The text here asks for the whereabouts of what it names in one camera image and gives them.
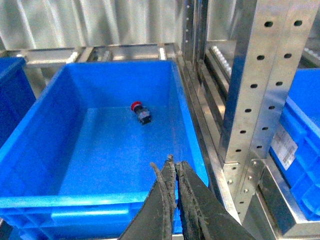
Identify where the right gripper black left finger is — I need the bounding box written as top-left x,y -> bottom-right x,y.
119,154 -> 177,240

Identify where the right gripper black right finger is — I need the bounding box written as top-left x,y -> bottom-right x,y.
175,161 -> 254,240

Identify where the red button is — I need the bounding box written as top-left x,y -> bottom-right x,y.
130,101 -> 152,125

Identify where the blue target bin right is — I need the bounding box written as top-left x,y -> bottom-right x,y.
0,60 -> 208,240

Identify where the blue empty middle bin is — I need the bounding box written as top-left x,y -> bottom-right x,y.
0,57 -> 36,146

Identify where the metal roller rack frame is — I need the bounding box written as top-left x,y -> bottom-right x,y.
0,0 -> 320,240

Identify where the blue bin beyond post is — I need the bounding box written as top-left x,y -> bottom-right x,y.
270,68 -> 320,221

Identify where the perforated metal upright post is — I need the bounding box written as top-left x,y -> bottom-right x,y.
221,0 -> 320,166

